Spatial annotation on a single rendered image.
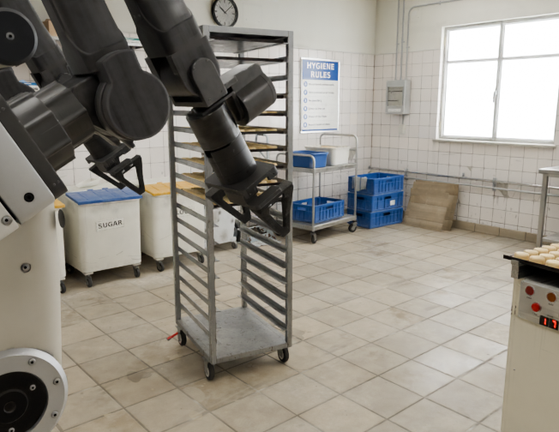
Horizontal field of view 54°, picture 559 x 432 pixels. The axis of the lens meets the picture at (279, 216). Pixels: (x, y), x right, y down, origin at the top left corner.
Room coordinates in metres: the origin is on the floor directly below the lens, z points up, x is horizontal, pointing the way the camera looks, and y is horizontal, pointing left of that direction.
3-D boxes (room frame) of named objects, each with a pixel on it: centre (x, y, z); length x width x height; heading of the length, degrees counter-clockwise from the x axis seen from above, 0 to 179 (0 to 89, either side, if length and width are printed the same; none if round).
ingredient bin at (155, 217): (5.00, 1.05, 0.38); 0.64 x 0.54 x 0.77; 38
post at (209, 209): (2.67, 0.35, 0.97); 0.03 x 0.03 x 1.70; 28
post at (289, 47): (2.88, -0.05, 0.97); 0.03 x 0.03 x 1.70; 28
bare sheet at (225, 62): (3.05, 0.29, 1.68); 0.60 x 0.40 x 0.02; 28
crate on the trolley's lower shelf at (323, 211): (6.12, -0.42, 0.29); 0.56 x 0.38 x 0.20; 139
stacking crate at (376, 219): (6.68, -1.19, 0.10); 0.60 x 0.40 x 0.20; 128
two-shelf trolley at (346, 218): (6.12, -0.43, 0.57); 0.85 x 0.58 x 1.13; 138
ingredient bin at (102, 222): (4.57, 1.55, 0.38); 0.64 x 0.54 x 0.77; 40
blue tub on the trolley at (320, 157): (5.96, -0.30, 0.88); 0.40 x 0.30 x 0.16; 44
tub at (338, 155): (6.25, -0.55, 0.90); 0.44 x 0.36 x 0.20; 49
